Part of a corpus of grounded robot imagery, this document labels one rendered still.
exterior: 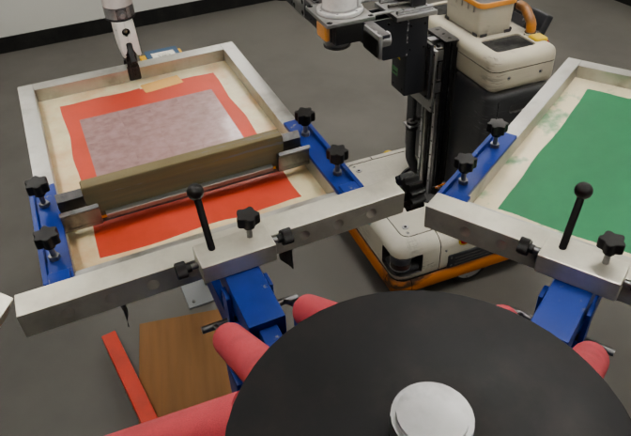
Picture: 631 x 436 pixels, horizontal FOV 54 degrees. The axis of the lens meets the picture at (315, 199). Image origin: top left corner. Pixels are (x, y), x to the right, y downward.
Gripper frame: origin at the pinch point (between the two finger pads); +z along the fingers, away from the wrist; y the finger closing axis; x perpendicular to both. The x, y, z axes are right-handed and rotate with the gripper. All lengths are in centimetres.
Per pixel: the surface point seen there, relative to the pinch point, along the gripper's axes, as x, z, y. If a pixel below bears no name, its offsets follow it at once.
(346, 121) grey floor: -118, 108, 101
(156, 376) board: 18, 100, -23
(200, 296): -7, 102, 7
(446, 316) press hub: -8, -36, -132
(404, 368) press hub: -1, -36, -135
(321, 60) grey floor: -139, 112, 180
